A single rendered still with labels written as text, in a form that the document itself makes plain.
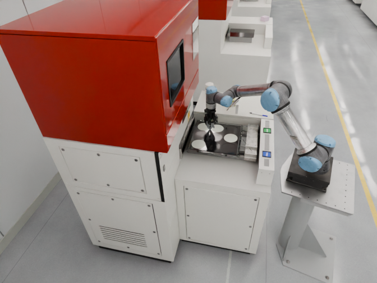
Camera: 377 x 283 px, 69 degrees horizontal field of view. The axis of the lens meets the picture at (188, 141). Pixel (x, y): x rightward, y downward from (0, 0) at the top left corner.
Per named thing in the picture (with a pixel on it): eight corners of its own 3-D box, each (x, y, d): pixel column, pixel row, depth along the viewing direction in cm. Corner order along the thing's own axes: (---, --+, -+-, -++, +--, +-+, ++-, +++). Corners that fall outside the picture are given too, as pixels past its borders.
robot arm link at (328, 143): (334, 154, 168) (340, 136, 159) (325, 165, 161) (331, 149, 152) (315, 145, 175) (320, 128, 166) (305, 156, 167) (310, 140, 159)
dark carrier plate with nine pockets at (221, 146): (187, 149, 193) (187, 148, 193) (197, 121, 219) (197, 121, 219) (236, 155, 187) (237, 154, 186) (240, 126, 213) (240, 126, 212)
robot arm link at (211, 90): (213, 91, 181) (203, 87, 185) (212, 106, 188) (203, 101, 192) (220, 87, 185) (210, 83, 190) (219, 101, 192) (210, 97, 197)
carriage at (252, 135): (243, 160, 189) (244, 157, 187) (247, 129, 216) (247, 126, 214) (255, 161, 187) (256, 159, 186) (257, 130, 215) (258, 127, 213)
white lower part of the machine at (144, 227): (94, 250, 232) (63, 185, 181) (131, 179, 294) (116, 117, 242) (174, 267, 218) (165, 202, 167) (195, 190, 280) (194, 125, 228)
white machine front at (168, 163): (161, 201, 167) (154, 153, 142) (191, 124, 228) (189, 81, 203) (166, 202, 167) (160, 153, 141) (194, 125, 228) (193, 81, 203)
